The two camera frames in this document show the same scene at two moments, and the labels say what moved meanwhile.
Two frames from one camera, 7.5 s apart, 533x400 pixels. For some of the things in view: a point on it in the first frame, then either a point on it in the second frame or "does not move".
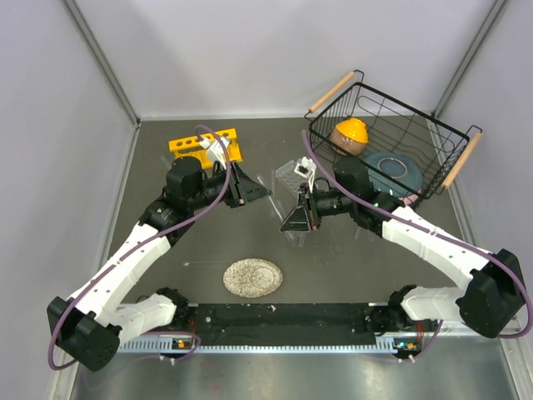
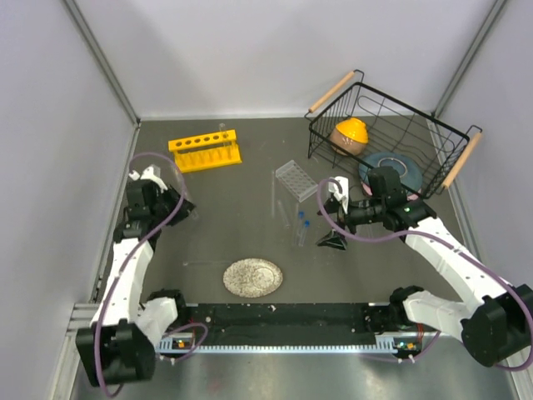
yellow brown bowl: (350, 137) does not move
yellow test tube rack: (191, 147) does not move
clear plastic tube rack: (290, 177) does not move
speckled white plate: (252, 278) does not move
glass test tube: (270, 198) -> (222, 129)
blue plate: (394, 172) does not move
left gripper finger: (255, 194) -> (186, 207)
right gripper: (306, 216) -> (333, 207)
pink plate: (410, 199) does not move
